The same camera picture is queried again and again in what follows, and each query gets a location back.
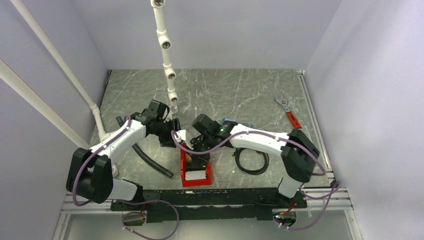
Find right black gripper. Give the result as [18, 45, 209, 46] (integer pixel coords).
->
[185, 133, 216, 167]

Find blue card holder wallet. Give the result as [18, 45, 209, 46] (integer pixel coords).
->
[220, 117, 255, 129]

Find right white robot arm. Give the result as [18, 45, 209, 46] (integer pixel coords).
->
[178, 114, 320, 208]

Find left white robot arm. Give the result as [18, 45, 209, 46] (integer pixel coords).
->
[65, 100, 181, 210]

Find white card stack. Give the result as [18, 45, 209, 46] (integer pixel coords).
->
[185, 170, 207, 181]

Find red plastic bin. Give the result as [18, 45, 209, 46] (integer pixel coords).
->
[180, 149, 213, 188]

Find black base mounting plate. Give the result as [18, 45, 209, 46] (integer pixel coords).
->
[110, 187, 307, 223]

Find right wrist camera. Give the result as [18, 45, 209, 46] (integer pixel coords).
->
[173, 129, 194, 150]

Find coiled black cable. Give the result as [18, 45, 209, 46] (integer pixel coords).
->
[233, 147, 270, 175]

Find black corrugated hose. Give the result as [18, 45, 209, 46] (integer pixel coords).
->
[115, 115, 174, 179]

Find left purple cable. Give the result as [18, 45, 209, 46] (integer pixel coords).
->
[71, 115, 181, 240]

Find purple cable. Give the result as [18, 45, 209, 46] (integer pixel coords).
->
[71, 115, 181, 240]
[170, 129, 341, 232]

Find red handled adjustable wrench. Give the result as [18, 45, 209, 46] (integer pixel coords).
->
[274, 95, 303, 130]

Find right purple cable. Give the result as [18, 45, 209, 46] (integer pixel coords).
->
[170, 129, 341, 232]

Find aluminium rail frame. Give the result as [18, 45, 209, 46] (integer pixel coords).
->
[52, 69, 362, 240]

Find white PVC pipe frame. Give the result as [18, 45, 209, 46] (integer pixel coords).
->
[0, 0, 180, 177]

